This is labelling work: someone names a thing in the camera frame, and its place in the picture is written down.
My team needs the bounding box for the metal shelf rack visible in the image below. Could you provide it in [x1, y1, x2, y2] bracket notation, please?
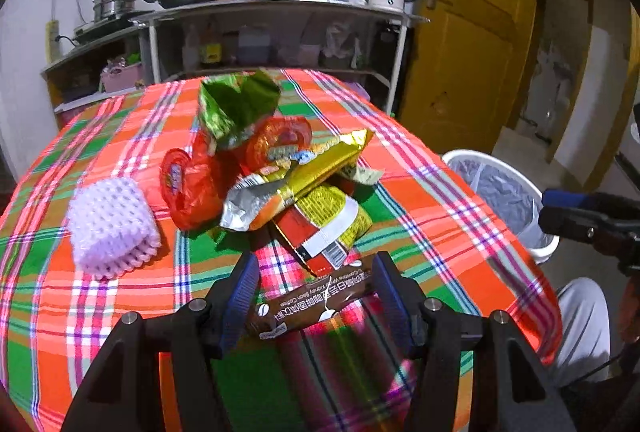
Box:
[132, 0, 431, 113]

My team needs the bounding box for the black induction cooker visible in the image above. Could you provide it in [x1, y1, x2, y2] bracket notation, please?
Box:
[72, 15, 151, 40]

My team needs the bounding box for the white foam fruit net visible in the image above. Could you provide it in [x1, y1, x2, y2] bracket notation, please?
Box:
[66, 177, 162, 280]

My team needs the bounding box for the checked tablecloth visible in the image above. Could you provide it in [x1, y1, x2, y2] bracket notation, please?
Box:
[0, 68, 563, 432]

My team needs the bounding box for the steel steamer pot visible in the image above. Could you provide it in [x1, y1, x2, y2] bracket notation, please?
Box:
[91, 0, 143, 22]

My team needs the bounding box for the yellow wooden door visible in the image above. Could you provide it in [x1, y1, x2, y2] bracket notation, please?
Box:
[400, 0, 538, 155]

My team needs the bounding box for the person's grey trouser leg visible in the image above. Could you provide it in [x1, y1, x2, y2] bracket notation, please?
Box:
[542, 277, 613, 388]

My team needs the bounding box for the green snack wrapper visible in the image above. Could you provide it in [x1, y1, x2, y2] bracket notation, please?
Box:
[197, 70, 282, 153]

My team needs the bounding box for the yellow door frame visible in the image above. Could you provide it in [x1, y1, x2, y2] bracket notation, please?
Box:
[530, 0, 640, 193]

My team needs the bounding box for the crumpled plastic bag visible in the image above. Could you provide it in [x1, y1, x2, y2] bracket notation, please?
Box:
[325, 22, 363, 68]

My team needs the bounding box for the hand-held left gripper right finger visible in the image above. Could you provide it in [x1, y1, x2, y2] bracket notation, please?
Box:
[371, 251, 578, 432]

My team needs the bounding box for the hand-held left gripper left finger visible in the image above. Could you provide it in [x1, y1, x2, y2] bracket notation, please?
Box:
[60, 251, 261, 432]

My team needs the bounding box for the grey plastic jug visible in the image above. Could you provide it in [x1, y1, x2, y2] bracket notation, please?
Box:
[237, 26, 273, 66]

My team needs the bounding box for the grey bin liner bag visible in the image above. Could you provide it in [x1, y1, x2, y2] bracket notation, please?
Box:
[450, 155, 546, 248]

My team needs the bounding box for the brown coffee sachet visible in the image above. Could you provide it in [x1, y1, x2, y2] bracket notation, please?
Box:
[245, 257, 386, 342]

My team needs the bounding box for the gold snack wrapper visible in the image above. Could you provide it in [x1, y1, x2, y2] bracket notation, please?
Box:
[220, 128, 375, 233]

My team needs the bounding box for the pink plastic basket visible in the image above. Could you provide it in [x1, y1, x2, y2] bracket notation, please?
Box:
[100, 62, 146, 93]

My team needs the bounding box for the yellow red noodle packet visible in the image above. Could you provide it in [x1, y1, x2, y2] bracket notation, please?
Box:
[270, 185, 373, 277]

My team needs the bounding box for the small beige sachet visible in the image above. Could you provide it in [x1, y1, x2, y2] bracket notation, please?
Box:
[340, 162, 385, 187]

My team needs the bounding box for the wooden side shelf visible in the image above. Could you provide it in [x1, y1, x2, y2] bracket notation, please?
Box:
[40, 25, 151, 128]

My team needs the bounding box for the yellow power strip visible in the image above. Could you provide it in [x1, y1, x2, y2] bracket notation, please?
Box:
[46, 20, 61, 63]

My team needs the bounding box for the white plastic trash bin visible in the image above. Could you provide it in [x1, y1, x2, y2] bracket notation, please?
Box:
[441, 149, 561, 265]

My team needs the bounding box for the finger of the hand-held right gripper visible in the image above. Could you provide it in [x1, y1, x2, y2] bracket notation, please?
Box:
[538, 206, 640, 275]
[541, 189, 640, 220]

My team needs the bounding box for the yellow label oil bottle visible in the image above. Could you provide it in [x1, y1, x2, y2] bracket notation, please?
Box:
[200, 25, 223, 66]

